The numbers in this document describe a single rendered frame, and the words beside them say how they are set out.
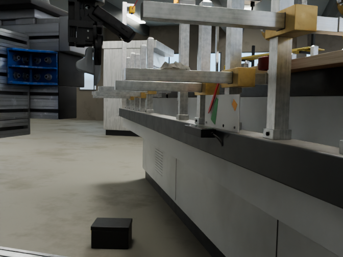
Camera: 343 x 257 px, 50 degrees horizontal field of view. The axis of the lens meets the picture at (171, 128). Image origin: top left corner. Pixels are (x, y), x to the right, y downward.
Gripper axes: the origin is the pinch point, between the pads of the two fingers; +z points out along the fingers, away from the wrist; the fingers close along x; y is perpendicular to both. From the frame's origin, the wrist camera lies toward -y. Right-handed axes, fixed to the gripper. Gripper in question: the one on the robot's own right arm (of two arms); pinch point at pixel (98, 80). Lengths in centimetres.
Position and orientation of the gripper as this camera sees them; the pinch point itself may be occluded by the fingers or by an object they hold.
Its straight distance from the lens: 93.7
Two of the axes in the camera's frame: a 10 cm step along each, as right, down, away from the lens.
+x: 2.5, 0.8, -9.7
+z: -0.2, 10.0, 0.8
